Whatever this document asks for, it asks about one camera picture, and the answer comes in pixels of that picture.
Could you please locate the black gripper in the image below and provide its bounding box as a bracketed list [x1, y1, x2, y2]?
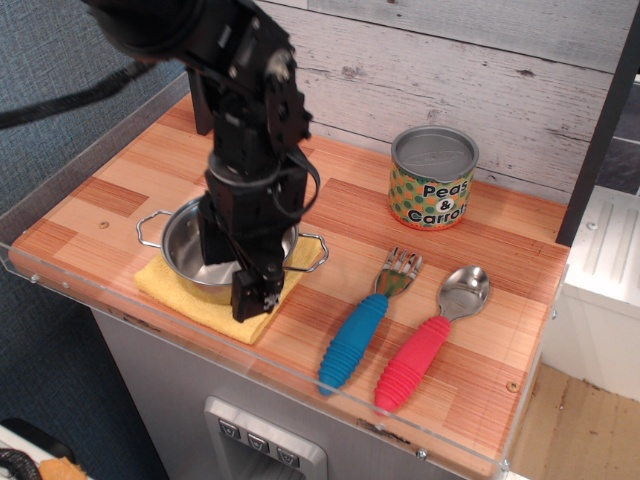
[198, 169, 307, 322]

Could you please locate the small steel pot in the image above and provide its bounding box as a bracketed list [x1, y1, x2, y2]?
[136, 197, 329, 305]

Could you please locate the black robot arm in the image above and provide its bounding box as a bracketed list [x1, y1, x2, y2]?
[89, 1, 319, 321]

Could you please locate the yellow folded cloth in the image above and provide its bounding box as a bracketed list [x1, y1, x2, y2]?
[133, 237, 325, 346]

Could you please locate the grey toy fridge cabinet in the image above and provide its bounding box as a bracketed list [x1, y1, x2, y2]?
[90, 307, 451, 480]

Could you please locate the silver dispenser button panel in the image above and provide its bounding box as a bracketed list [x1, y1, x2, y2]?
[204, 396, 328, 479]

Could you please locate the clear acrylic table guard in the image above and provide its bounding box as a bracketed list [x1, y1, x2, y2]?
[1, 79, 568, 479]

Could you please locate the peas and carrots tin can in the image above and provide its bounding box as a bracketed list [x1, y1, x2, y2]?
[388, 126, 479, 231]

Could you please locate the orange plush object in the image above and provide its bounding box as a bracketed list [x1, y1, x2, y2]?
[38, 457, 88, 480]

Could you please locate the white toy sink unit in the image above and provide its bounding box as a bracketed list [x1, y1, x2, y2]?
[542, 186, 639, 400]

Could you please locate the blue handled fork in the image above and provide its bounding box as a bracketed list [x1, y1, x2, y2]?
[318, 247, 423, 395]

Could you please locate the black upright post left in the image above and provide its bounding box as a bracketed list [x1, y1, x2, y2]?
[187, 68, 218, 135]

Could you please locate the black upright post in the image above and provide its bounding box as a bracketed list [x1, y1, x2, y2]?
[556, 6, 639, 247]
[187, 68, 218, 135]

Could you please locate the red handled spoon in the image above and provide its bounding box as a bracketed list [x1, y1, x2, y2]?
[374, 266, 490, 412]

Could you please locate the black braided cable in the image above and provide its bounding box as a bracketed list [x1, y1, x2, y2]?
[0, 59, 156, 130]

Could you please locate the black upright post right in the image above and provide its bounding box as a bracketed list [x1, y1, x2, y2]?
[556, 6, 639, 247]

